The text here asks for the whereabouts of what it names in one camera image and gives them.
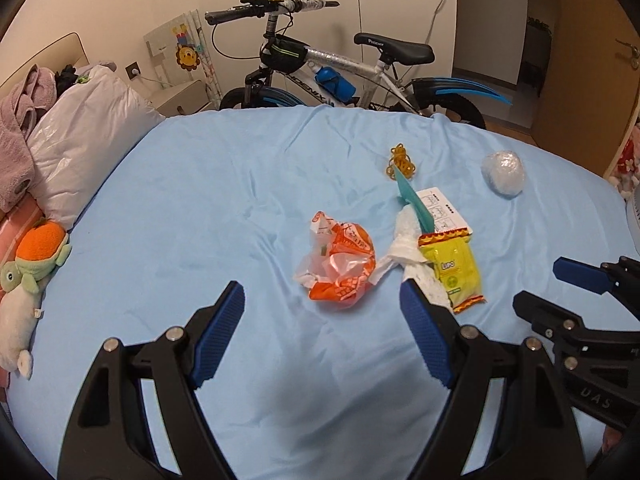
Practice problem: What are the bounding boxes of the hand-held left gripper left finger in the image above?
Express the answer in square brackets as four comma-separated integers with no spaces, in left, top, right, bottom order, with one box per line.
[57,280,247,480]

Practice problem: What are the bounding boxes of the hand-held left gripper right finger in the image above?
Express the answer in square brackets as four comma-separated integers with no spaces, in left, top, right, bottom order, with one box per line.
[398,279,586,480]

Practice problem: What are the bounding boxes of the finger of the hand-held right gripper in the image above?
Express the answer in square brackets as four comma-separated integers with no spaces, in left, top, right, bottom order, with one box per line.
[513,290,640,377]
[553,255,640,306]

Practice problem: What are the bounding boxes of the yellow snack packet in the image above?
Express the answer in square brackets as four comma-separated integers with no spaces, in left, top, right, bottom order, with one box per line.
[417,227,487,315]

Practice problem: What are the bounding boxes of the small white tissue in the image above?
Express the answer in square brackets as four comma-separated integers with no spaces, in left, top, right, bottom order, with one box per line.
[377,205,453,311]

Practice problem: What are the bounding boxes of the orange plastic bag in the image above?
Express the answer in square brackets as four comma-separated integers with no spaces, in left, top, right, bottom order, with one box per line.
[294,211,377,311]

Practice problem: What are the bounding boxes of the white instruction card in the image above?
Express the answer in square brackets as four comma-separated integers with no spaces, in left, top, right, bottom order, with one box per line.
[416,186,473,235]

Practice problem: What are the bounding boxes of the clear plastic wrap ball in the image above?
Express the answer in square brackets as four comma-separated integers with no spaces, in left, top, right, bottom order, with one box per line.
[481,151,526,197]

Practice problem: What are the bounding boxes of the teal card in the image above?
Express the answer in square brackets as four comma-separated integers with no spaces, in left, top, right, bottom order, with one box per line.
[392,166,437,233]

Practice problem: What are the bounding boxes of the yellow rubber bands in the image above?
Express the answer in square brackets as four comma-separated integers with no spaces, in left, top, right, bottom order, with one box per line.
[385,144,417,180]

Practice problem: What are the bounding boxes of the light blue bed sheet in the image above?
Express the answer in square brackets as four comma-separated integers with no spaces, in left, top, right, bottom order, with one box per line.
[0,105,636,480]

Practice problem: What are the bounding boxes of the bundle of plush toys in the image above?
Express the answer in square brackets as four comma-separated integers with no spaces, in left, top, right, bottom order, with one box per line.
[602,115,640,196]

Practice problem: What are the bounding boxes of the turtle plush toy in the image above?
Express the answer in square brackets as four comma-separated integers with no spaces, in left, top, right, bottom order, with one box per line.
[0,217,72,380]

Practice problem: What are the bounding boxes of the wooden door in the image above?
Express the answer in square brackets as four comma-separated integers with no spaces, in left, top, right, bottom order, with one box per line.
[532,0,640,181]

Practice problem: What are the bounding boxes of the white pillow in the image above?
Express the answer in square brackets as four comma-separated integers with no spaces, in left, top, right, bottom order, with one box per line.
[26,65,166,231]

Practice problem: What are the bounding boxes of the pink striped pillow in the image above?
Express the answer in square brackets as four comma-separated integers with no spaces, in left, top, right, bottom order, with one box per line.
[0,204,48,261]

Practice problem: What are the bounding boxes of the white nightstand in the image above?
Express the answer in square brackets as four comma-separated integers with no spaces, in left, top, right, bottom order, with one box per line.
[152,80,221,117]

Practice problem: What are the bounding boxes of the blue water bottle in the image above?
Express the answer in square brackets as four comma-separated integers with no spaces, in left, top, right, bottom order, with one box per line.
[315,66,357,102]

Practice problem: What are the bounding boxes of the white and blue bicycle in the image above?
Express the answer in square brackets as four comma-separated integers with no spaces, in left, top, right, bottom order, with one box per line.
[204,0,513,131]

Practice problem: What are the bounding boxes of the mauve fleece garment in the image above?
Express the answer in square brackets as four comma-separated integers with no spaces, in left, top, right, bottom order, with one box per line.
[0,64,56,213]

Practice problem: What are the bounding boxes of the white board with lion sticker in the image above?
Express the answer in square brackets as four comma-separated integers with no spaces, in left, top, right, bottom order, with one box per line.
[144,10,221,86]

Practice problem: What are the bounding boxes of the black bag with green charm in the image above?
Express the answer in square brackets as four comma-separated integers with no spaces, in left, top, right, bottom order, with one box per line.
[54,63,93,97]

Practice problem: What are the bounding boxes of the beige headboard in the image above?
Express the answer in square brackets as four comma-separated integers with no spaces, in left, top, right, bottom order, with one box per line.
[0,32,83,96]

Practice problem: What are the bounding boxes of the metal door handle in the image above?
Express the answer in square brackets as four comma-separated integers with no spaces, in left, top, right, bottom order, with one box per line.
[615,37,640,68]

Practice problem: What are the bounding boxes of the black bicycle frame bag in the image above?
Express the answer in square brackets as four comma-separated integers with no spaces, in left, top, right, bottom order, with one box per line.
[260,35,311,68]

